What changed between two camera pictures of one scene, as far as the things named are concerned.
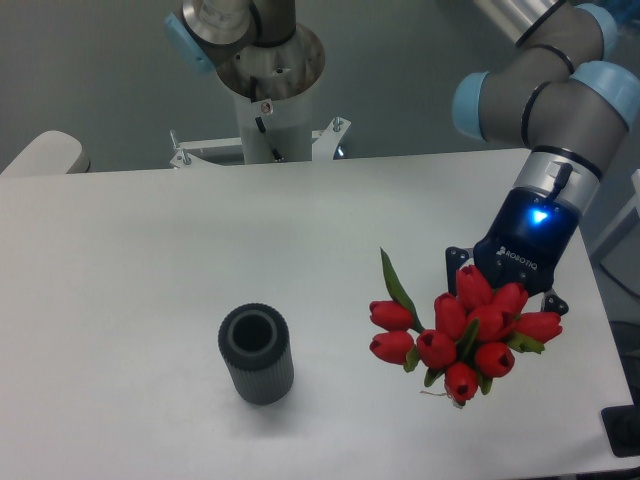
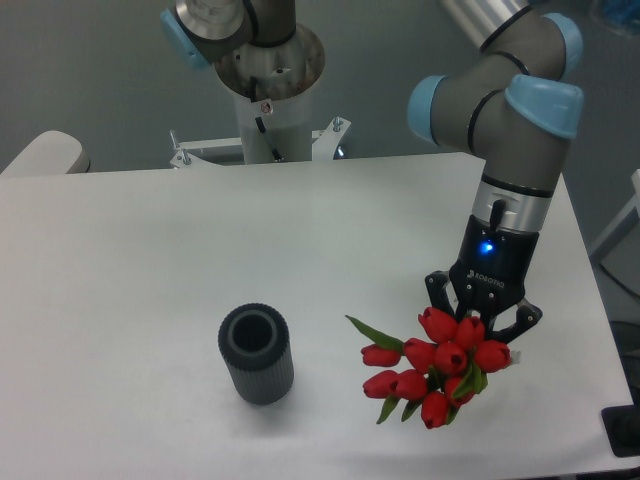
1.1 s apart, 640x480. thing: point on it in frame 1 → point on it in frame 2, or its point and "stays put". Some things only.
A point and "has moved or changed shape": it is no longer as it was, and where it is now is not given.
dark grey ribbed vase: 255,339 stays put
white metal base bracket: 324,146 stays put
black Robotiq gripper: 524,243 → 489,269
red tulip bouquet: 472,338 has moved or changed shape
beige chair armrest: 51,153 stays put
